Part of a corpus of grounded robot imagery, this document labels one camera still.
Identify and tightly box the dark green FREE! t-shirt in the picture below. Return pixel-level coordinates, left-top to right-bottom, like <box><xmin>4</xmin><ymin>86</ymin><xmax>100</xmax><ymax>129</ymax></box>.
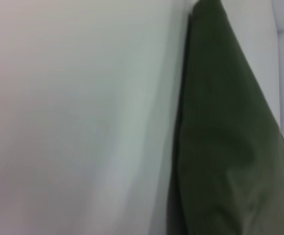
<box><xmin>166</xmin><ymin>0</ymin><xmax>284</xmax><ymax>235</ymax></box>

